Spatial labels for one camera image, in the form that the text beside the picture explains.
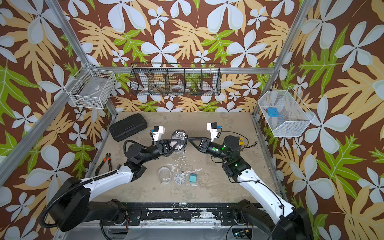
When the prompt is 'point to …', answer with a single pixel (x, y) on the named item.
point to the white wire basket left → (91, 88)
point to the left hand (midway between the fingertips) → (180, 142)
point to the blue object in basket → (272, 112)
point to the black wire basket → (151, 79)
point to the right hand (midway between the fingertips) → (188, 142)
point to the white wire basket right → (294, 115)
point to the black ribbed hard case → (127, 127)
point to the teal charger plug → (193, 178)
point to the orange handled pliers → (108, 158)
